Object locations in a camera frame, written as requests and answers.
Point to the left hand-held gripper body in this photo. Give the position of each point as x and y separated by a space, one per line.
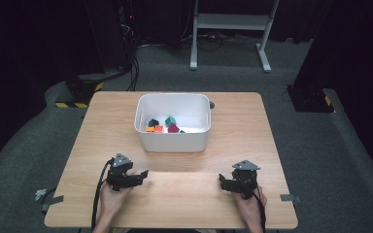
119 176

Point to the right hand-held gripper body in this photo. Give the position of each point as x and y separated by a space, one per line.
247 176

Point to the yellow-orange toy block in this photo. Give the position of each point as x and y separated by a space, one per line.
150 129

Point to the dark blue toy block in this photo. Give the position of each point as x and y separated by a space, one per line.
153 123

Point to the white plastic bin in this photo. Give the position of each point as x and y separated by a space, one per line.
175 140

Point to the magenta toy block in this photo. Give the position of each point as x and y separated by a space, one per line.
173 129

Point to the teal square toy block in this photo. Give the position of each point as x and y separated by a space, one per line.
170 121

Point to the person's left hand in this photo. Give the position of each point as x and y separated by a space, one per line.
113 202

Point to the person's right hand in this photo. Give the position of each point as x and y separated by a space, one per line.
248 205

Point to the grey tape strip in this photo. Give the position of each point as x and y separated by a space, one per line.
53 200
289 198

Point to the small grey knob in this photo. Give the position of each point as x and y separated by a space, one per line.
211 105

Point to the pale tape scrap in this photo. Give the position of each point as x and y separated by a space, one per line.
40 194

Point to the black stand base striped tape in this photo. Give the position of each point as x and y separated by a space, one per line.
79 92
311 100

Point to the dark equipment rack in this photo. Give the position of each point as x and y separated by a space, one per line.
128 29

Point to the white metal stand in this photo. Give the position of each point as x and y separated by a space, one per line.
231 22

